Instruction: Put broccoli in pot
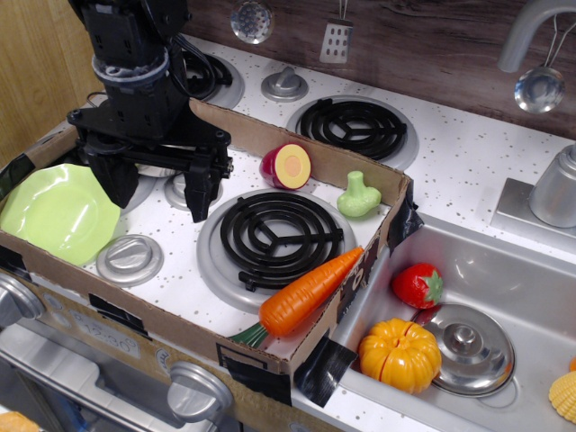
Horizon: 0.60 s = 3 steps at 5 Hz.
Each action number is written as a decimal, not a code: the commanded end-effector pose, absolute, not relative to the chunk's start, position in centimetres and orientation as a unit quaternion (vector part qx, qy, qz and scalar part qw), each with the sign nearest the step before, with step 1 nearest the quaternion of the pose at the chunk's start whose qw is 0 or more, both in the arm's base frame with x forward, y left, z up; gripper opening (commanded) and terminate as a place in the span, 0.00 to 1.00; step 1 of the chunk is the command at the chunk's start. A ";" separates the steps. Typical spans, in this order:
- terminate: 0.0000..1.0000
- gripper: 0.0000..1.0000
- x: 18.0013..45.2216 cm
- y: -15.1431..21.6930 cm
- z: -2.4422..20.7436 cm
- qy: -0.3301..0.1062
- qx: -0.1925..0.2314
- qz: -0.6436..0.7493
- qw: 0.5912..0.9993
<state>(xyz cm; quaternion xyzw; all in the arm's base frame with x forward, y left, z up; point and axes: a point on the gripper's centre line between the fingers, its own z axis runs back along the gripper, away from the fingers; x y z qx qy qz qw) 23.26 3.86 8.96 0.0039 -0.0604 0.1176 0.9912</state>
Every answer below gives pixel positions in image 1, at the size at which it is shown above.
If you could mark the halved purple toy fruit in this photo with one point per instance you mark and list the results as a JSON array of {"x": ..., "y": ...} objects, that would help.
[{"x": 286, "y": 167}]

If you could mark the black front right burner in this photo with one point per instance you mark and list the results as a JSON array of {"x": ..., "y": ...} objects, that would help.
[{"x": 255, "y": 244}]

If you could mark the yellow toy corn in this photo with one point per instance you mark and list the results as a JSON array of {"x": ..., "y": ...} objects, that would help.
[{"x": 562, "y": 395}]

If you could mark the silver oven knob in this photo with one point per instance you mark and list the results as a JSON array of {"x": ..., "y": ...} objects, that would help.
[
  {"x": 195, "y": 394},
  {"x": 18, "y": 302}
]

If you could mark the silver knob back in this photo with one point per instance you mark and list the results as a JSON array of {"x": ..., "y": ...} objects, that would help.
[{"x": 285, "y": 86}]

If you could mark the grey toy faucet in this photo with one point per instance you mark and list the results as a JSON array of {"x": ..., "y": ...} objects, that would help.
[{"x": 545, "y": 211}]

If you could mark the black back right burner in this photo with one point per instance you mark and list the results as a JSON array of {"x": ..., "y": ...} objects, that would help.
[{"x": 369, "y": 127}]

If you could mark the silver toy sink basin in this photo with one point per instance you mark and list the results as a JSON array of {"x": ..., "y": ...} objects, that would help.
[{"x": 505, "y": 327}]

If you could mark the light green plastic plate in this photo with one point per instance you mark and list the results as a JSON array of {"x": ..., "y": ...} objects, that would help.
[{"x": 63, "y": 210}]

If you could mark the silver knob centre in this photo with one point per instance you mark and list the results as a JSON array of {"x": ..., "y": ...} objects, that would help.
[{"x": 174, "y": 190}]

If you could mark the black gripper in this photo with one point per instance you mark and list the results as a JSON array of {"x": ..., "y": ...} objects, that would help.
[{"x": 153, "y": 125}]

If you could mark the orange toy pumpkin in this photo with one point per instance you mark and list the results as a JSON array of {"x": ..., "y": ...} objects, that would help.
[{"x": 401, "y": 354}]

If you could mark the black back left burner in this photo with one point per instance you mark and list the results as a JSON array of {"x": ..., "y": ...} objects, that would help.
[{"x": 213, "y": 80}]

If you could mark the brown cardboard fence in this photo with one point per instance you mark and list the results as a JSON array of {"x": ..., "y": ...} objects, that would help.
[{"x": 175, "y": 316}]

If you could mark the silver oven door handle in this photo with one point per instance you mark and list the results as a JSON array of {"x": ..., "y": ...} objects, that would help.
[{"x": 75, "y": 377}]

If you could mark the hanging silver ladle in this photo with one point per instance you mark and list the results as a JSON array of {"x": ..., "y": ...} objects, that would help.
[{"x": 541, "y": 89}]

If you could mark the stainless steel pot lid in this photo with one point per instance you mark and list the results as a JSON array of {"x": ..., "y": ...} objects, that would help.
[{"x": 478, "y": 357}]

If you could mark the silver oven knob right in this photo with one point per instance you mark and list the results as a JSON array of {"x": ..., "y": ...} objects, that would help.
[{"x": 195, "y": 394}]

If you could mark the red toy strawberry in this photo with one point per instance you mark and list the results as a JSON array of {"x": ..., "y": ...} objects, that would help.
[{"x": 420, "y": 286}]

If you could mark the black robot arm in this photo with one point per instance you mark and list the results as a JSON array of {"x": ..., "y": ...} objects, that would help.
[{"x": 134, "y": 40}]

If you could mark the silver knob front left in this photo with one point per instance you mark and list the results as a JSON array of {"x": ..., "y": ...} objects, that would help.
[{"x": 130, "y": 260}]

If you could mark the orange toy food corner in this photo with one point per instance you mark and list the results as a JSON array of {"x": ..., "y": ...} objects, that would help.
[{"x": 16, "y": 422}]

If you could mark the silver oven knob left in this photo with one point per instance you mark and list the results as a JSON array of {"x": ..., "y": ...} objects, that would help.
[{"x": 18, "y": 302}]

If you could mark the black burner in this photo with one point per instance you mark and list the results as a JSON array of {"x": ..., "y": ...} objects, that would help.
[
  {"x": 255, "y": 244},
  {"x": 369, "y": 127},
  {"x": 213, "y": 80}
]

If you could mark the light green toy broccoli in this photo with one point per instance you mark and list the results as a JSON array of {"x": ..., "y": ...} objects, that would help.
[{"x": 358, "y": 199}]

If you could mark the hanging silver strainer spoon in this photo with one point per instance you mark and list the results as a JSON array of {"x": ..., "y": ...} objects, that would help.
[{"x": 252, "y": 22}]

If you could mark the orange toy carrot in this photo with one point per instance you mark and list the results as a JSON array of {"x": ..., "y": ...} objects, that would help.
[{"x": 286, "y": 310}]

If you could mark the hanging silver slotted spatula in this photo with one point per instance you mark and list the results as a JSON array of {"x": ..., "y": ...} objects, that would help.
[{"x": 337, "y": 38}]

